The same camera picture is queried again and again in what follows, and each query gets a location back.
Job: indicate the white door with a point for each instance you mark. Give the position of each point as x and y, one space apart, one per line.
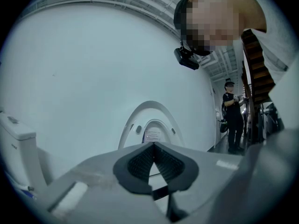
216 120

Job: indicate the black head camera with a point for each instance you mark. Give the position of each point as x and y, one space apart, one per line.
187 59

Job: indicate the person's head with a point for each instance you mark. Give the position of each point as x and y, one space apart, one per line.
210 20

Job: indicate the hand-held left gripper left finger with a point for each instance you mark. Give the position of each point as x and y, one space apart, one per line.
98 178

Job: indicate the white toilet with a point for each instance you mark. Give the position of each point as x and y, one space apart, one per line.
130 122

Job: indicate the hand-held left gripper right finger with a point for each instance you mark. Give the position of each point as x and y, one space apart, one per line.
205 171

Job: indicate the wooden staircase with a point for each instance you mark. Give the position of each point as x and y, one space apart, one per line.
257 66

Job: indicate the white toilet seat part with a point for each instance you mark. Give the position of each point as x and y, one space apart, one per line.
16 148

